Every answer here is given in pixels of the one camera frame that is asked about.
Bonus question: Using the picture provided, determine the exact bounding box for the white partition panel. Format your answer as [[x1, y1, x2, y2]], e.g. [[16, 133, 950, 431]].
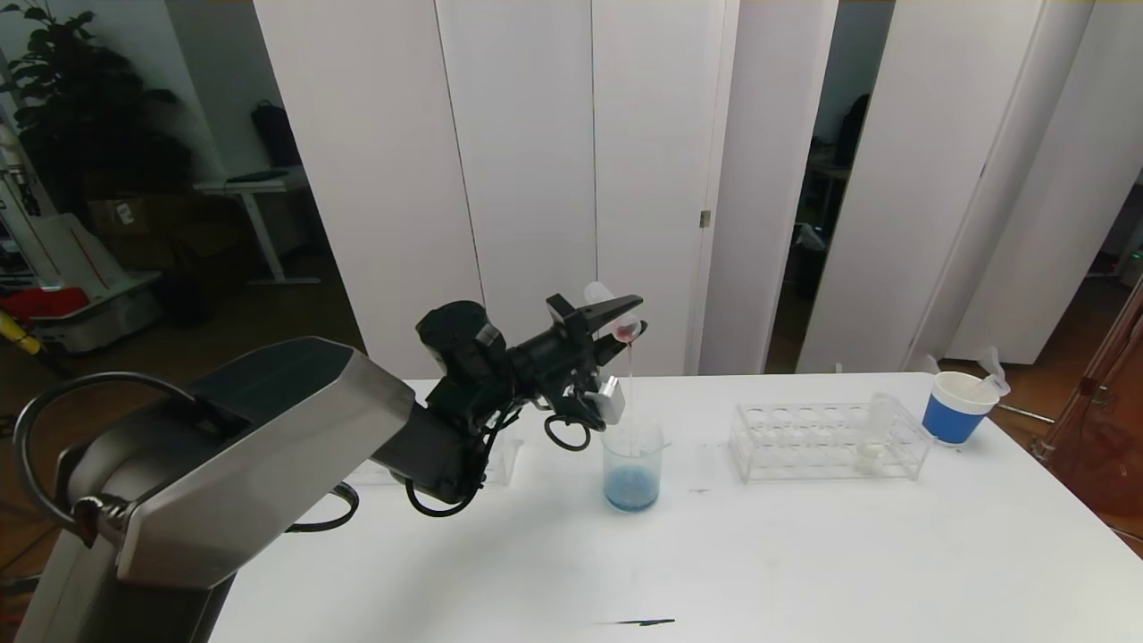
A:
[[945, 0, 1143, 369], [699, 0, 838, 376], [254, 0, 496, 380], [797, 0, 1044, 374], [591, 0, 740, 379], [436, 0, 599, 379]]

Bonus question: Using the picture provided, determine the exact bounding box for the clear acrylic test tube rack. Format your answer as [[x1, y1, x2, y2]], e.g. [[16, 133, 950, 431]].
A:
[[728, 402, 931, 483], [344, 433, 525, 489]]

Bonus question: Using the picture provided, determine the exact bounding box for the blue white paper cup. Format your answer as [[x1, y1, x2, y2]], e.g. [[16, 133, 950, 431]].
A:
[[922, 372, 999, 446]]

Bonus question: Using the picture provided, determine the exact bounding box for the black left camera cable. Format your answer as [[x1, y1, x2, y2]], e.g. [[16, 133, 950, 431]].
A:
[[402, 393, 626, 519]]

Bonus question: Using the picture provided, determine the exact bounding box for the dark green potted plant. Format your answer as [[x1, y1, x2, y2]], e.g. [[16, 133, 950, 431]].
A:
[[0, 0, 191, 213]]

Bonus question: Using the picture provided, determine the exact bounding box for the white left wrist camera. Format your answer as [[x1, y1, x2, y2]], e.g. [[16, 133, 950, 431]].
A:
[[594, 375, 627, 423]]

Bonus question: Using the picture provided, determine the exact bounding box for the test tube with white pigment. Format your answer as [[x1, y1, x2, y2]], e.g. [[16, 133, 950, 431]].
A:
[[855, 394, 896, 470]]

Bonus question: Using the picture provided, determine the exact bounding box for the clear glass beaker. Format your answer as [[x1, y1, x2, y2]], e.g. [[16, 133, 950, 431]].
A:
[[600, 418, 669, 514]]

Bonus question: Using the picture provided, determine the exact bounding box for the test tube with red pigment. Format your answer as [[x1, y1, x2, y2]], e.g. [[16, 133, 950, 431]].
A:
[[980, 347, 1012, 398], [584, 281, 644, 345]]

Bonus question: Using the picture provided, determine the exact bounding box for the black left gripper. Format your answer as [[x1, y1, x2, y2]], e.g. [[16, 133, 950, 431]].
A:
[[506, 293, 648, 379]]

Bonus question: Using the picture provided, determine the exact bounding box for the white floor machine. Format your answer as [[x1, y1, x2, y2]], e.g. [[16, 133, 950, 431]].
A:
[[0, 213, 163, 354]]

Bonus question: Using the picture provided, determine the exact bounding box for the white office desk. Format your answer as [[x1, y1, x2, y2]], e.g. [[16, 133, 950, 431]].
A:
[[195, 168, 319, 287]]

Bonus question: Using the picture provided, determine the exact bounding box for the yellow tool handle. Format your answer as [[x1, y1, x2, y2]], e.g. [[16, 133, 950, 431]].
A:
[[0, 309, 41, 355]]

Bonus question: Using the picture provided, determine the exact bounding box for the brown cardboard box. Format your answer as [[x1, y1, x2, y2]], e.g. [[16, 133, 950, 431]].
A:
[[89, 196, 179, 240]]

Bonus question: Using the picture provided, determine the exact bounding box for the black backpack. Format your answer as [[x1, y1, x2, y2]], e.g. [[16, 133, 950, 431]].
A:
[[250, 100, 302, 171]]

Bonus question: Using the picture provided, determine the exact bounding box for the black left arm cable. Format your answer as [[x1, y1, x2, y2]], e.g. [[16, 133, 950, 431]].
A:
[[13, 371, 360, 537]]

